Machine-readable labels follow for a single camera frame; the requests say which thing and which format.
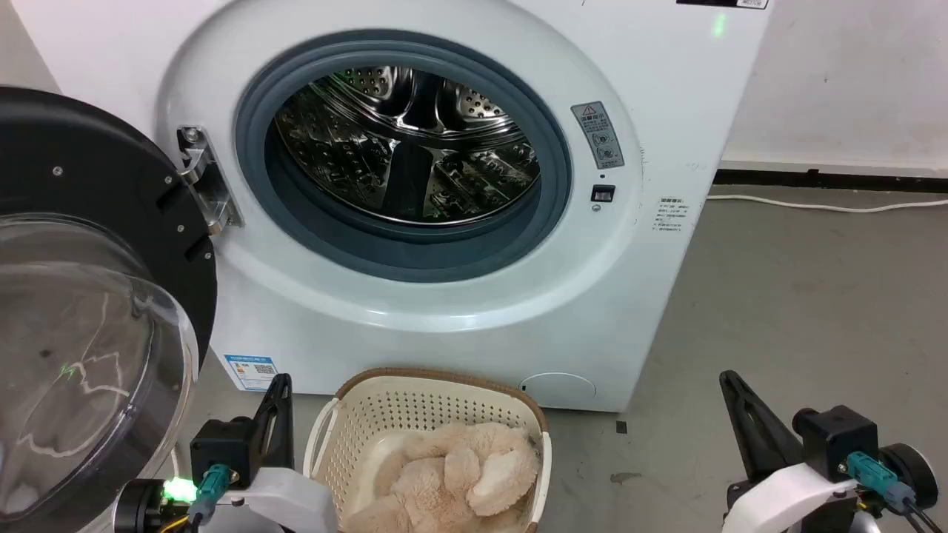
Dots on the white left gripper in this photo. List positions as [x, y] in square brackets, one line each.
[292, 503]

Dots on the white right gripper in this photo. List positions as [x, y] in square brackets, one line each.
[785, 500]

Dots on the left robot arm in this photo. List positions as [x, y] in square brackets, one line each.
[137, 511]

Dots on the white front-load washing machine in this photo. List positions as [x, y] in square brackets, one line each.
[666, 111]

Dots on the blue energy label sticker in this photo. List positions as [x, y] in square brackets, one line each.
[251, 371]

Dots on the cream perforated laundry basket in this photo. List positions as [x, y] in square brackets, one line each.
[415, 403]

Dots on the beige plush toy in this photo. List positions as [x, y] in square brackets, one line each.
[444, 481]

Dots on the round white filter cover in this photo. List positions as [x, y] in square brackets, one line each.
[557, 391]

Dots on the metal door hinge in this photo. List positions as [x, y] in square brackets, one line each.
[207, 181]

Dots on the black door latch socket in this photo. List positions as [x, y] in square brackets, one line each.
[603, 194]

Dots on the stainless steel washer drum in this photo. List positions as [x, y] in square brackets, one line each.
[400, 148]

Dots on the grey rubber door gasket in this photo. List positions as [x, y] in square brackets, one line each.
[552, 192]

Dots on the black round washer door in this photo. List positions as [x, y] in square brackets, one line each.
[67, 170]

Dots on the grey warning sticker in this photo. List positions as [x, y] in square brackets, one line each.
[598, 135]

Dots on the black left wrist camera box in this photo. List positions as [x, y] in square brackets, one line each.
[222, 448]

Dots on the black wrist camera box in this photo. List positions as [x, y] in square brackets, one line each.
[837, 437]
[222, 448]

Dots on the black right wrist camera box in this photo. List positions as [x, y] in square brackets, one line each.
[837, 437]

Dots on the black wall baseboard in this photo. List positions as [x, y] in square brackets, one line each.
[829, 178]

